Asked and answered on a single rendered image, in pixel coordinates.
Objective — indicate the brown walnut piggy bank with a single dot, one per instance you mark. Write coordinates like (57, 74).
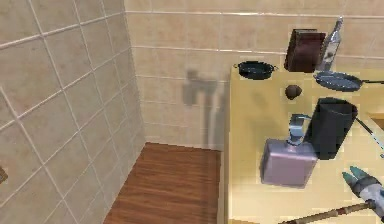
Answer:
(293, 92)

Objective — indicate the pale yellow counter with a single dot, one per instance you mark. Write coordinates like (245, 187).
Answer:
(266, 110)

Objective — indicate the purple soap dispenser bottle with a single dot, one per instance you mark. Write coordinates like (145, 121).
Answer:
(288, 163)

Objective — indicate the dark red book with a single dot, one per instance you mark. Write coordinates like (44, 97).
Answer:
(304, 50)

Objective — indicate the black cup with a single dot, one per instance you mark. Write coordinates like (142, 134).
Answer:
(331, 128)

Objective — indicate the dark blue frying pan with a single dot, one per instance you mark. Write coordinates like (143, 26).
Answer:
(338, 81)

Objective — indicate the clear glass bottle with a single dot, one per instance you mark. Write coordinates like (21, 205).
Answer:
(331, 48)

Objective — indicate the brown wooden stick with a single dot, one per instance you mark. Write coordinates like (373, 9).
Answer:
(330, 213)

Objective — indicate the thin grey utensil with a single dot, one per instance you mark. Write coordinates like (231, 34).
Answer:
(370, 132)

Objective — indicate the teal grey scrub brush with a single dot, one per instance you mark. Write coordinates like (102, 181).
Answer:
(366, 187)

